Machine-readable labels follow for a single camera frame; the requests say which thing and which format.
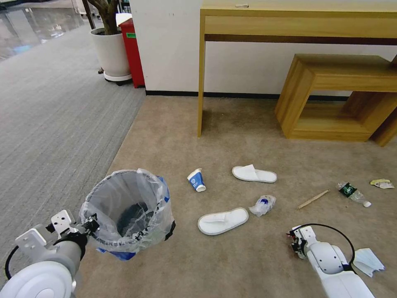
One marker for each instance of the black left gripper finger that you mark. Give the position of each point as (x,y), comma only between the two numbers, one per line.
(94,224)

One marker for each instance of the clear plastic bin bag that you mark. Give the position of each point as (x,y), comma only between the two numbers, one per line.
(149,189)

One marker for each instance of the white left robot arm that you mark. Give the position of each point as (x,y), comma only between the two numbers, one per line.
(46,264)

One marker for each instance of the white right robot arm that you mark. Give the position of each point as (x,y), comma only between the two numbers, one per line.
(328,264)

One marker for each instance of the wooden stick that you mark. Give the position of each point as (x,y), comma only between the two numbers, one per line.
(313,199)

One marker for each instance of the crumpled clear plastic wrapper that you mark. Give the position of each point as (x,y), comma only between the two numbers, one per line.
(263,205)

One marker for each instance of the pale blue face mask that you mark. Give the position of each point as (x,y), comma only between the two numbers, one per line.
(369,261)

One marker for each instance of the clear plastic bottle green label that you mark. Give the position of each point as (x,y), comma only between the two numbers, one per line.
(352,193)

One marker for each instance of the white slipper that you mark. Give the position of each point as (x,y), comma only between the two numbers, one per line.
(254,174)
(221,221)

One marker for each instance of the crumpled yellow paper scrap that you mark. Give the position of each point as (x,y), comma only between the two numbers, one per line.
(383,183)

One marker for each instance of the blue paper cup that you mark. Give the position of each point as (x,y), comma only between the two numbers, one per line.
(196,180)

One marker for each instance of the wooden furniture piece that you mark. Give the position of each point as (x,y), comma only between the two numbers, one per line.
(386,127)

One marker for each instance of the white wheeled pot tray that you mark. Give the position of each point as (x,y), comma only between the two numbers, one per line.
(118,77)

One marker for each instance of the light wooden open stool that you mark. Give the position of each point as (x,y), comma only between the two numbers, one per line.
(328,80)

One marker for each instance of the white round plant pot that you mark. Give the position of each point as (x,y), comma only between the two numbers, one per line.
(111,52)

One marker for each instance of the red box cabinet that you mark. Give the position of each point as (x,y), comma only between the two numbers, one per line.
(133,52)

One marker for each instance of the brown plant trunk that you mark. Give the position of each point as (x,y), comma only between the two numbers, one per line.
(107,14)

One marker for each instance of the light wooden desk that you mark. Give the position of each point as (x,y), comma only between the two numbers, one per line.
(279,21)

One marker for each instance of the small pale object on desk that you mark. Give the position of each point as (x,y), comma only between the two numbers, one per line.
(242,5)

